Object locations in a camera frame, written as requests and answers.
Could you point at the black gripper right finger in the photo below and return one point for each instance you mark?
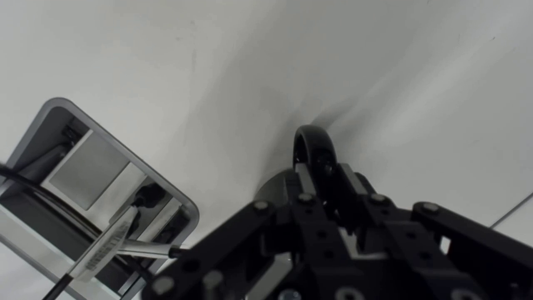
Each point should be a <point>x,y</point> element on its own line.
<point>443,251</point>

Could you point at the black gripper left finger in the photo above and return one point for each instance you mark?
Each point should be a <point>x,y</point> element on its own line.
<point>243,239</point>

